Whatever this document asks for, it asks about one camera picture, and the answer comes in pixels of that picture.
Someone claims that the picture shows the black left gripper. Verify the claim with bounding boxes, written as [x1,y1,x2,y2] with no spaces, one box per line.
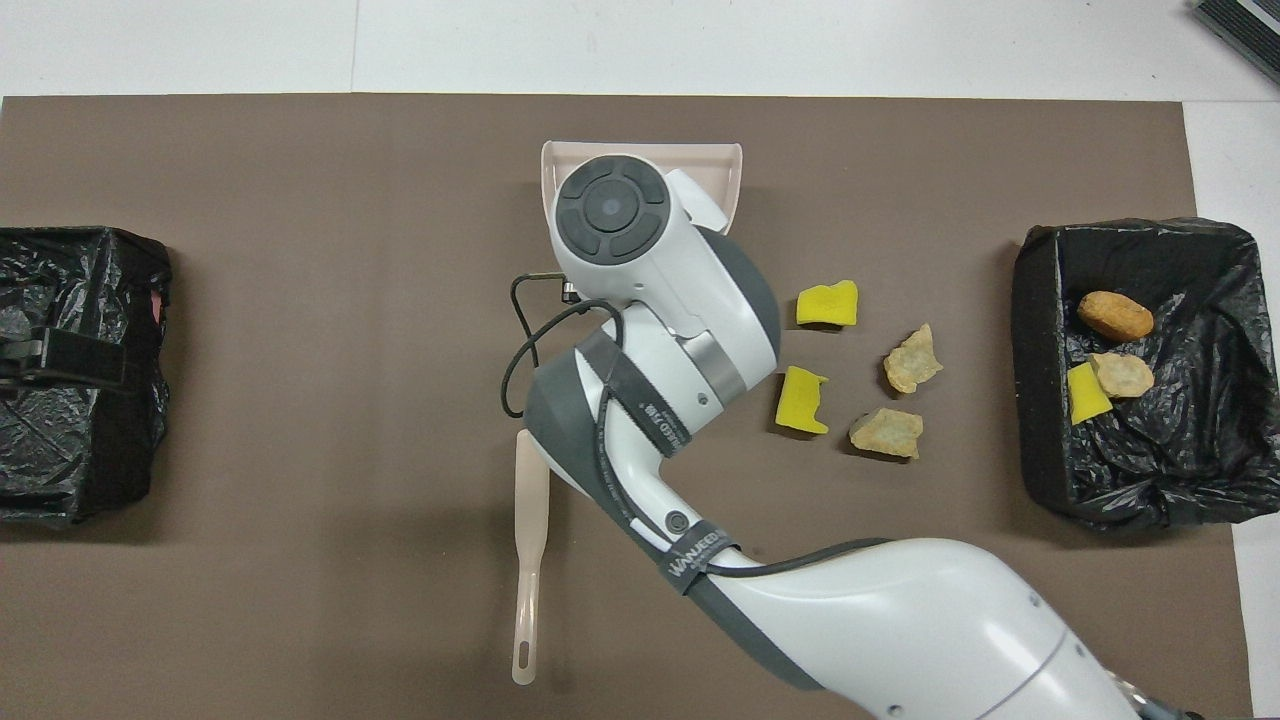
[0,322,143,394]

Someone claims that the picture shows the beige plastic dustpan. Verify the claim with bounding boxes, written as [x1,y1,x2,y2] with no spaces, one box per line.
[541,140,745,237]

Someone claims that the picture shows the beige brush black bristles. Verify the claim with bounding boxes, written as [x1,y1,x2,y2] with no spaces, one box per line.
[511,428,550,687]

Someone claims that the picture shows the yellow sponge piece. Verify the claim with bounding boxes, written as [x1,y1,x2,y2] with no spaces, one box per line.
[796,280,859,328]
[778,365,831,435]
[1066,361,1114,426]

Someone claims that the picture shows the beige foam chunk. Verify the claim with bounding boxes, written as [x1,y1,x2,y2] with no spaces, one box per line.
[1090,352,1156,400]
[849,407,924,460]
[883,323,944,395]

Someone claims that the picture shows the brown potato-shaped lump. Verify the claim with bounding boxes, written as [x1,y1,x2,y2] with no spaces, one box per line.
[1077,290,1155,342]

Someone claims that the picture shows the black bag lined bin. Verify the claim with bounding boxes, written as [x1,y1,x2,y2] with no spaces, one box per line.
[0,226,173,528]
[1010,217,1280,533]

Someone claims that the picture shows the brown table mat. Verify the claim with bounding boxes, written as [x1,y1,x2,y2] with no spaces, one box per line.
[0,93,1254,720]

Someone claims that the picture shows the dark ribbed panel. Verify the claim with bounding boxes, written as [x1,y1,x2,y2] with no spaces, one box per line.
[1195,0,1280,86]

